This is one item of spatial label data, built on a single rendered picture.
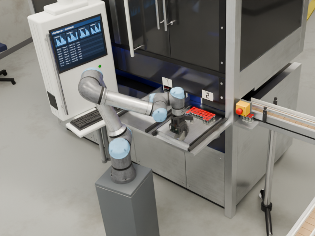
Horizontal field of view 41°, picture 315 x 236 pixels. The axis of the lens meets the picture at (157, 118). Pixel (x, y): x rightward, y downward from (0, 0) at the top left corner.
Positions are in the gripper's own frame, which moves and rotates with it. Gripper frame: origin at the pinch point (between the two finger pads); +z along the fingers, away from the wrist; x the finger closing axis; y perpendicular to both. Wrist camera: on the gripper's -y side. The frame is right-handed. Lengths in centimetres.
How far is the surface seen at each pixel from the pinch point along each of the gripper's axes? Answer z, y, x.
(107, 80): -5, -21, -86
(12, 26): 58, -141, -427
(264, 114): -3, -46, 29
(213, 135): 3.7, -17.7, 10.5
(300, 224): -6, 27, 85
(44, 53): -41, 19, -96
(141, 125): 3.7, -0.6, -34.4
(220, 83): -22.2, -36.2, 3.1
